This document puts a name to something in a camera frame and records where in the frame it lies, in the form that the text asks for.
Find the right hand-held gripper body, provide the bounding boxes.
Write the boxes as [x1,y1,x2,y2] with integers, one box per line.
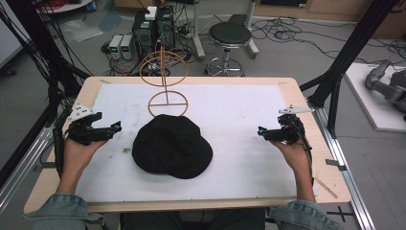
[267,104,316,146]

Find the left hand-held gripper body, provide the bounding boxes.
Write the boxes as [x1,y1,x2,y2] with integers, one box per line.
[65,103,115,147]

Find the white box on computer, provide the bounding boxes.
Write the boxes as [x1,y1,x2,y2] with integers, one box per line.
[145,5,159,21]

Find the grey bench power supply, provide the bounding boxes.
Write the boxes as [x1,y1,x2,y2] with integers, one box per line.
[120,34,136,60]
[108,34,124,60]

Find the black round stool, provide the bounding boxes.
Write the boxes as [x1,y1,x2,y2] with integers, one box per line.
[205,20,254,78]

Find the aluminium frame rail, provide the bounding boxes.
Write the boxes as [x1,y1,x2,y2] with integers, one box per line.
[306,98,377,230]
[0,126,55,213]

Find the denim jacket right sleeve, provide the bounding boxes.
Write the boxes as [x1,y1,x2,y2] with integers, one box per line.
[268,199,345,230]

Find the person's right hand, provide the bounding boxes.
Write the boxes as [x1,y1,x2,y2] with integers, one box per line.
[269,139,312,177]

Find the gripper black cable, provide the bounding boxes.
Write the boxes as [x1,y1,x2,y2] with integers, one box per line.
[285,116,316,187]
[52,126,66,178]

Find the person's left hand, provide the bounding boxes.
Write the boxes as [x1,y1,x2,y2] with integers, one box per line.
[61,137,108,181]

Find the person's dark pants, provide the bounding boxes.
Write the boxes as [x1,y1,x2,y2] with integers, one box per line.
[120,208,266,230]

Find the thin wooden stick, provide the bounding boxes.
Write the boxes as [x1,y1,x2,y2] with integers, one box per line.
[313,176,339,199]

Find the white round table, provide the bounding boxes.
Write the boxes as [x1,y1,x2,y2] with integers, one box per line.
[35,0,94,14]

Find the white floor board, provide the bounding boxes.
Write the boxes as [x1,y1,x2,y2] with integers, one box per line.
[344,61,406,133]

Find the white cabinet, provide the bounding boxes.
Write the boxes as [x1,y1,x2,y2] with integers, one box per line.
[0,0,25,69]

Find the black computer tower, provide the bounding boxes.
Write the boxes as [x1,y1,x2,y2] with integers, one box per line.
[154,5,176,52]
[131,11,158,61]

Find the denim jacket left sleeve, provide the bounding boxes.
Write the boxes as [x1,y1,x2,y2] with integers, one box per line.
[21,192,105,230]

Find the black frame post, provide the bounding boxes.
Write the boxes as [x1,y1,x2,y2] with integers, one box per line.
[0,0,91,123]
[299,0,402,139]

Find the black floor cables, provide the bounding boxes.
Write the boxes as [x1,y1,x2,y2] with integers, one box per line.
[250,16,406,66]

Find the clear plastic sheet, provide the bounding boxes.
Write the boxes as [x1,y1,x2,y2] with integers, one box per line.
[58,18,104,43]

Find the metal corner bracket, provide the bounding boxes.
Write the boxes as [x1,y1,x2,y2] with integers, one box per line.
[325,158,349,172]

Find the wooden hat stand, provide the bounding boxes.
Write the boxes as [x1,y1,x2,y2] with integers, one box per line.
[139,44,190,118]

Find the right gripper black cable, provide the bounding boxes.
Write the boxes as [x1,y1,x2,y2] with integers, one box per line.
[285,116,316,187]

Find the black hat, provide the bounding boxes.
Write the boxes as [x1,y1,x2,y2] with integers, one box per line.
[131,113,214,180]

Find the denim jacket sleeve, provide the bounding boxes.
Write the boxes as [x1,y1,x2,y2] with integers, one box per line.
[21,192,105,230]
[268,199,345,230]

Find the white table mat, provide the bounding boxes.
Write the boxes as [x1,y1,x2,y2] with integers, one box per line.
[76,83,319,204]

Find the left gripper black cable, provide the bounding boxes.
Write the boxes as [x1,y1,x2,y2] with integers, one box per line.
[52,126,66,178]

